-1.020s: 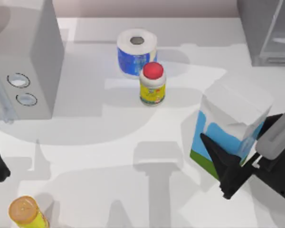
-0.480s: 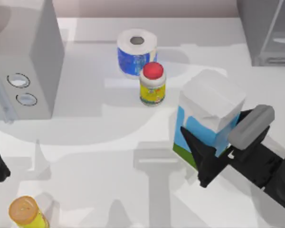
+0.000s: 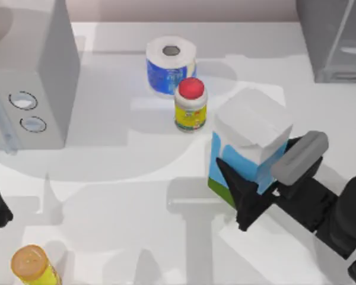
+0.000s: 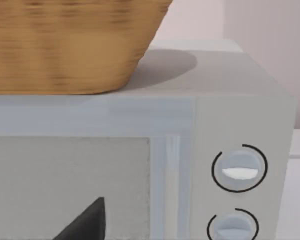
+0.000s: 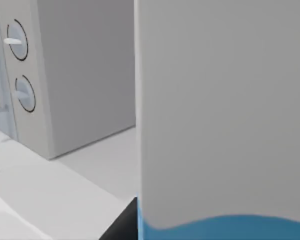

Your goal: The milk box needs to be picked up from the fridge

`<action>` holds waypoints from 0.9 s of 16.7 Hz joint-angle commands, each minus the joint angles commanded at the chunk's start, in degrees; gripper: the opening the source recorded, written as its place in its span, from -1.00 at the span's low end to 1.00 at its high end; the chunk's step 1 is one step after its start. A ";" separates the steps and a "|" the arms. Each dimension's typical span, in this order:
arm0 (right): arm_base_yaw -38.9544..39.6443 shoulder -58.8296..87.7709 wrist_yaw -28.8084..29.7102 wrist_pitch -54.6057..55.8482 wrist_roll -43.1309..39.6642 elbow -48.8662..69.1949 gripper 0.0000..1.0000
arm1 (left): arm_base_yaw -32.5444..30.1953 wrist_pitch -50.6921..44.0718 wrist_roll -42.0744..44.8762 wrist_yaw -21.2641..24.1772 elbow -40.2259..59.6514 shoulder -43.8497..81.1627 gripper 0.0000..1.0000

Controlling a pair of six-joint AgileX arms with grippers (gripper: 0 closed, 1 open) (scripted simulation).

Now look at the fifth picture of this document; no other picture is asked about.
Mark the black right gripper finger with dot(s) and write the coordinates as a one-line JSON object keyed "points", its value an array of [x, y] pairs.
{"points": [[125, 222]]}

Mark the white and blue bottle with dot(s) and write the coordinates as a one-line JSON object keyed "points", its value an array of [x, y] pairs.
{"points": [[222, 120]]}

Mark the pale microwave oven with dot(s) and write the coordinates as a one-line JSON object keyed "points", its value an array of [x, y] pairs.
{"points": [[72, 75]]}

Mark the pale blue round knob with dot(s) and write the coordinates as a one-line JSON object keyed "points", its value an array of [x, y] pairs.
{"points": [[17, 39], [25, 93]]}

